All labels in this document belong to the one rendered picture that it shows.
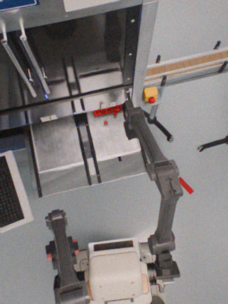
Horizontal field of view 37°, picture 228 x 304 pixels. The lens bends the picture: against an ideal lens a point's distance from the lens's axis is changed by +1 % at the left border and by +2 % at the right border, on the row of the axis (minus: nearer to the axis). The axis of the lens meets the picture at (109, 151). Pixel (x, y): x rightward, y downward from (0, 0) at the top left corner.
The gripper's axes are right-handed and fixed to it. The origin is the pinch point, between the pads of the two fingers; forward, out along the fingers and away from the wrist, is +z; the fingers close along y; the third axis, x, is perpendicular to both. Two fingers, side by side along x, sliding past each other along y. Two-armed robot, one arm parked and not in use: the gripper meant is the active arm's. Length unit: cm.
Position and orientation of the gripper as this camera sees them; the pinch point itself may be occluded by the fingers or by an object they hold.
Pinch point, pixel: (132, 136)
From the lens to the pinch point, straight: 178.6
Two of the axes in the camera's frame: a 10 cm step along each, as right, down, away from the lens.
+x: -9.7, 2.3, -0.3
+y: -2.2, -9.0, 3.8
